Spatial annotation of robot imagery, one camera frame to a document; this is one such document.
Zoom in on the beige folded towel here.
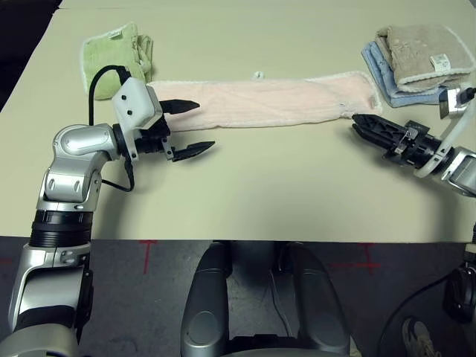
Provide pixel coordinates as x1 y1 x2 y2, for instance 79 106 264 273
373 24 476 92

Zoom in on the pink towel with white trim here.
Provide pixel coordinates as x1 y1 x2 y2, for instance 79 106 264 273
147 70 384 132

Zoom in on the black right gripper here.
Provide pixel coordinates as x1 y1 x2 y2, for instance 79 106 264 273
351 113 446 168

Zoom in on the green folded towel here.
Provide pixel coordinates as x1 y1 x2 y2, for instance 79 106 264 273
80 22 155 101

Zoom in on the light blue folded towel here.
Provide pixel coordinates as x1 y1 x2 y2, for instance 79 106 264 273
360 40 453 109

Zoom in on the grey bystander sneaker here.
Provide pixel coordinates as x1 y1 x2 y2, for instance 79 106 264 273
402 316 443 357

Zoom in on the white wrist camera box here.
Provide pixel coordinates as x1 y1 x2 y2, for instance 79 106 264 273
111 76 164 164
412 86 476 178

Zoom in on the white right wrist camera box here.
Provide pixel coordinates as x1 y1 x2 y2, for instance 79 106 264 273
412 86 476 178

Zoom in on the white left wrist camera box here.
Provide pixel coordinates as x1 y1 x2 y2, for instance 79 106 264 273
111 76 164 164

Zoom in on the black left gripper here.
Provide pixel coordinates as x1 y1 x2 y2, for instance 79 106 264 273
135 98 217 164

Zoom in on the thin floor cable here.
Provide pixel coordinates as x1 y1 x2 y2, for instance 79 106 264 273
268 269 295 335

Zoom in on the black foam floor mat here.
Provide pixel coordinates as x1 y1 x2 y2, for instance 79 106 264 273
0 0 62 112

